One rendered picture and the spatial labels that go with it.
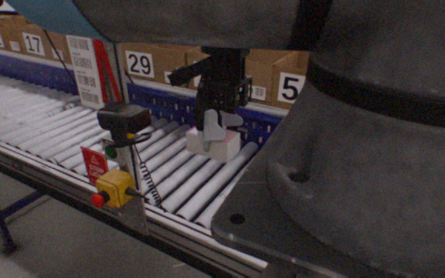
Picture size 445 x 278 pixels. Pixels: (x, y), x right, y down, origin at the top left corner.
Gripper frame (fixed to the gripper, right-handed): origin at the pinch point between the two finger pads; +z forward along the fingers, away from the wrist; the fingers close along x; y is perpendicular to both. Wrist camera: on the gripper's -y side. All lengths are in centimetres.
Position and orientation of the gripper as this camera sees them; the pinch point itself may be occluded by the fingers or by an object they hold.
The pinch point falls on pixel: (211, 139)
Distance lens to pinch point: 67.2
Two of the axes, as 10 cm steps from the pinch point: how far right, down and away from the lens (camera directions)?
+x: 5.0, -4.2, 7.6
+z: 0.0, 8.8, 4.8
